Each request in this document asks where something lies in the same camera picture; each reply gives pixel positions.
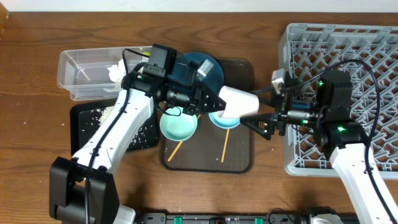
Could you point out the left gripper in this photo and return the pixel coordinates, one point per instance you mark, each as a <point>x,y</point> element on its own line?
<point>198,95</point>

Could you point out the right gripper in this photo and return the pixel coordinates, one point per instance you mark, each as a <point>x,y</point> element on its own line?
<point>280,111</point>

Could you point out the light blue bowl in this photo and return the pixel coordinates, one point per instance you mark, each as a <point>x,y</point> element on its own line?
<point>224,123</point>

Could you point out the pink plastic cup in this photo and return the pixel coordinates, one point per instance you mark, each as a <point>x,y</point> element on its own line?
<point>238,103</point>

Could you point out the wooden chopstick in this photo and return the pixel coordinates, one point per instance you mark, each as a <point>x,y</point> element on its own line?
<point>225,145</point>
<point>178,146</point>

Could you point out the dark blue plate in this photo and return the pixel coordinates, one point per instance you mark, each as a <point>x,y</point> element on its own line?
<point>214,77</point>

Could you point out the green bowl with rice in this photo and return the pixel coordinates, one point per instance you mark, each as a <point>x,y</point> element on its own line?
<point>177,126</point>

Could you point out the white napkin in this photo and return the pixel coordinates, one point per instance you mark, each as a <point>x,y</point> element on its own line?
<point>117,72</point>

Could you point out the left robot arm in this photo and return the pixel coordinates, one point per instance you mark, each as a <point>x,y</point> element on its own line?
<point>82,189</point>

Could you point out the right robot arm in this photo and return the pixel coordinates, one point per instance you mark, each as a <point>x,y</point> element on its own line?
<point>342,139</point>

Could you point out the grey dishwasher rack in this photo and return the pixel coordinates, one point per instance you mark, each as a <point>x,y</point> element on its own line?
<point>306,49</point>

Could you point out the brown serving tray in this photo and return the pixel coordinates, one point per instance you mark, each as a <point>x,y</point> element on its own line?
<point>202,152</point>

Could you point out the pile of white rice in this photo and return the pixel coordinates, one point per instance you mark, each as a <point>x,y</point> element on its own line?
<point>102,113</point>

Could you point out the black plastic bin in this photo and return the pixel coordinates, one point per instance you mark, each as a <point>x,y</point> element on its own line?
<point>83,126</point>

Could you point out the clear plastic bin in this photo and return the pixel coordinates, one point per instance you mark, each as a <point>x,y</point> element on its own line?
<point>84,72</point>

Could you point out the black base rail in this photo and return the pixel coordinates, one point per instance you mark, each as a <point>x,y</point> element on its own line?
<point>272,218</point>

